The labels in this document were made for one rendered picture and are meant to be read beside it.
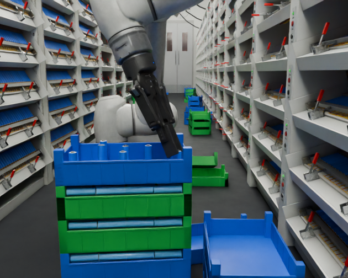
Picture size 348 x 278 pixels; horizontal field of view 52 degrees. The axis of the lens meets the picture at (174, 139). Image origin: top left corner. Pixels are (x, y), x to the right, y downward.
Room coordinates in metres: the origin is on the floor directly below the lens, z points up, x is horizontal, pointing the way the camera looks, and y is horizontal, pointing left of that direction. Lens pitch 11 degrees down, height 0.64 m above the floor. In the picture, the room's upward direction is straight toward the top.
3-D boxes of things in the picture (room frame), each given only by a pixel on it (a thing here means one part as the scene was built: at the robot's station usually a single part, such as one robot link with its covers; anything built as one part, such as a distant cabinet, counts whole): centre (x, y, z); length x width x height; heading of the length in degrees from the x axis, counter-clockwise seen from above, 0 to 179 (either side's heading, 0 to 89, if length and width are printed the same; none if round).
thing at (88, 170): (0.85, 0.12, 0.44); 0.30 x 0.20 x 0.08; 95
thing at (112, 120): (1.69, 0.29, 0.43); 0.18 x 0.16 x 0.22; 100
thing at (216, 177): (2.04, -0.16, 0.04); 0.30 x 0.20 x 0.08; 88
